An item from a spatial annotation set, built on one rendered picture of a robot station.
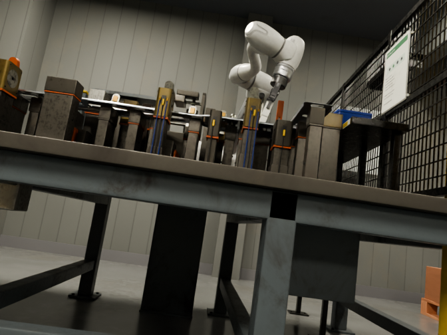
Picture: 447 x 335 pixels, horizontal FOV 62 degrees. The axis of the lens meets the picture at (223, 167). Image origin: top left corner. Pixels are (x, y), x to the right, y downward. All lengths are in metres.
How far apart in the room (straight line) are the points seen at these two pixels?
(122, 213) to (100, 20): 2.38
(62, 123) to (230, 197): 0.83
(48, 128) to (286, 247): 1.02
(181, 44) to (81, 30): 1.23
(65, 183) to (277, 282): 0.60
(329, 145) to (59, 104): 1.08
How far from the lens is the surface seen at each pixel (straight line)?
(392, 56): 1.88
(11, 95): 1.73
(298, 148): 1.45
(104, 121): 1.68
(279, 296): 1.00
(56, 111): 1.59
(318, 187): 0.98
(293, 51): 1.76
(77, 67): 4.90
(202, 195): 0.97
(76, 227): 4.50
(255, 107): 1.43
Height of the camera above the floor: 0.54
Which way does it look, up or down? 9 degrees up
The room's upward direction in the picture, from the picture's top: 8 degrees clockwise
